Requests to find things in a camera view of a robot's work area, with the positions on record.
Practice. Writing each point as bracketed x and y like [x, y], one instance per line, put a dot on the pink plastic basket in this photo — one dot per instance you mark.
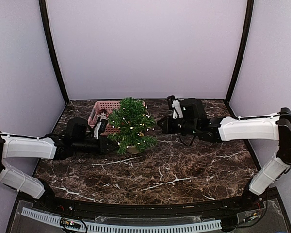
[111, 116]

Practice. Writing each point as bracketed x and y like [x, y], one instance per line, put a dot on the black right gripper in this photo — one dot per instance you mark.
[167, 128]

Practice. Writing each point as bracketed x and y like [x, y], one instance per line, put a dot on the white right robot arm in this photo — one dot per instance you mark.
[269, 134]

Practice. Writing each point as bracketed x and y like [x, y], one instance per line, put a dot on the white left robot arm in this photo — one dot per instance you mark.
[22, 148]

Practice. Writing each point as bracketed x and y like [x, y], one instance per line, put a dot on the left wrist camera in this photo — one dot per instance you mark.
[99, 128]

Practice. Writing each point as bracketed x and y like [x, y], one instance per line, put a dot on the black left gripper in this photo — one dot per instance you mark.
[103, 146]

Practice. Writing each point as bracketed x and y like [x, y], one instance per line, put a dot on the white slotted cable duct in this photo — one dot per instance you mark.
[83, 226]

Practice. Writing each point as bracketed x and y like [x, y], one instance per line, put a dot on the white snowflake ornament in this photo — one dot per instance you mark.
[102, 116]

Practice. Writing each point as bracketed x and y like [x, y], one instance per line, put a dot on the beige tree pot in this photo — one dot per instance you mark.
[132, 150]

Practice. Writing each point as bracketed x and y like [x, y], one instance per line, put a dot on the small green christmas tree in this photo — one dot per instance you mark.
[136, 137]

